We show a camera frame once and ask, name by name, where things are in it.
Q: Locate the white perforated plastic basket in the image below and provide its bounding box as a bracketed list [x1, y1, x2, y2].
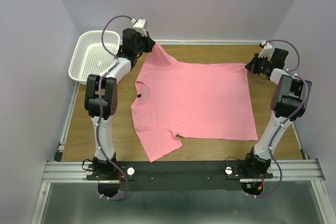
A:
[68, 30, 120, 85]

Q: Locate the pink t shirt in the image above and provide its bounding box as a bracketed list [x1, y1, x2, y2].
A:
[131, 44, 258, 162]

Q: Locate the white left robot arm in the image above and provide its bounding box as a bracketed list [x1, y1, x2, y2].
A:
[85, 28, 155, 180]

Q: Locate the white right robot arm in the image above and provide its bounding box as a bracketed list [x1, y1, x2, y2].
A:
[241, 45, 312, 178]

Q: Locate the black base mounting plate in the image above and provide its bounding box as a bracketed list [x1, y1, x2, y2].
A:
[85, 160, 273, 192]

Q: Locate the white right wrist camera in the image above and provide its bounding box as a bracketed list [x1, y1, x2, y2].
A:
[258, 40, 273, 58]

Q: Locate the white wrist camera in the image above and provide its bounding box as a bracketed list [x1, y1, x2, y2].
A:
[258, 40, 273, 58]
[131, 18, 147, 37]

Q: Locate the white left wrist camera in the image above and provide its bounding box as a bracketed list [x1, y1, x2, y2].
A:
[131, 18, 147, 37]

